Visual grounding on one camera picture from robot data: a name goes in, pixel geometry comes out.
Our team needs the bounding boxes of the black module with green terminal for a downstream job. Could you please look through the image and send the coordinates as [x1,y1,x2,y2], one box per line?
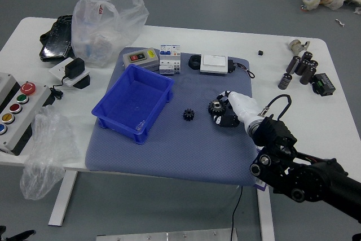
[311,73,337,97]

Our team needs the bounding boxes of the black plastic tray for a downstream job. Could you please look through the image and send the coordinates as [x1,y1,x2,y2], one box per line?
[39,14,75,62]

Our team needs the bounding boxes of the blue plastic bin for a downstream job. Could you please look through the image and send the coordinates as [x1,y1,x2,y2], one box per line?
[91,64,175,144]

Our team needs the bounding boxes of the black power adapter with cord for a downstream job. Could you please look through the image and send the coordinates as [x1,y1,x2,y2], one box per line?
[50,57,86,100]

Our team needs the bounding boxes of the blue-grey fabric mat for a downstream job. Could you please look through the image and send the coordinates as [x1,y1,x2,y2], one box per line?
[84,46,267,188]

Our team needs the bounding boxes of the black base under socket plate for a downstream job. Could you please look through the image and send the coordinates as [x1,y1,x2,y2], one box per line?
[73,75,92,90]

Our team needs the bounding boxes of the black ring-shaped part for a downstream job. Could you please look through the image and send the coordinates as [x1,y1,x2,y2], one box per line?
[188,54,202,71]

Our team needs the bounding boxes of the white table leg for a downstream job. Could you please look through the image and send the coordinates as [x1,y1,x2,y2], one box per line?
[48,170,78,227]
[256,187,276,241]

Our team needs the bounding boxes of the large translucent plastic bag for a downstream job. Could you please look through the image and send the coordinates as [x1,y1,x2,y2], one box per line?
[71,0,150,68]

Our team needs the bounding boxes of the big black gear nut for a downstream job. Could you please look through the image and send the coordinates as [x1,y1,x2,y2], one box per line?
[208,99,226,115]

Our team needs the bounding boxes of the white socket plate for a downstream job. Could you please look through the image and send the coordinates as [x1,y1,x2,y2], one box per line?
[49,56,91,87]

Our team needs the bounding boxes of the white wall switch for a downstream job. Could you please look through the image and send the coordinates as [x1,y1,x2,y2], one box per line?
[200,54,229,76]

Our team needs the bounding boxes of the thin black cable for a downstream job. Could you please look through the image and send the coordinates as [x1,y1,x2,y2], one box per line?
[231,186,244,241]

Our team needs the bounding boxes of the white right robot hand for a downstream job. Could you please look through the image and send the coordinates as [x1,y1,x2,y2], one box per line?
[210,90,262,128]

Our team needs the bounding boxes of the crumpled clear plastic bag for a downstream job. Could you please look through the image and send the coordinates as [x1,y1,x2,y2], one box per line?
[20,104,81,201]

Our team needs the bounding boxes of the black module with thin wires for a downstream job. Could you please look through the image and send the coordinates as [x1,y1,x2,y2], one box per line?
[226,58,256,78]

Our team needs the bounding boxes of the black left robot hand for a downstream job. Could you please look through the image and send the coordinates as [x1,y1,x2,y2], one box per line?
[0,225,36,241]

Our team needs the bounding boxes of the grey metal connector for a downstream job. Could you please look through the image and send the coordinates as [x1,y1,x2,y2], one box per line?
[288,39,311,54]

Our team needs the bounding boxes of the grey push-button switch box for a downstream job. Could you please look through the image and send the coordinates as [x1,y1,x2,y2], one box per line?
[122,48,160,71]

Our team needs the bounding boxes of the white circuit breaker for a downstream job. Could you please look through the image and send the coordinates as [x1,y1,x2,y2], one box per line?
[159,45,182,76]

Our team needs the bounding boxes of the grey control box coloured buttons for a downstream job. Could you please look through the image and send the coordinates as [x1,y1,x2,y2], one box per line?
[0,72,52,156]

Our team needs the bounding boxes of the small black gear nut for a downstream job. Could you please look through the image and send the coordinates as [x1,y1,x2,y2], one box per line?
[182,108,196,122]

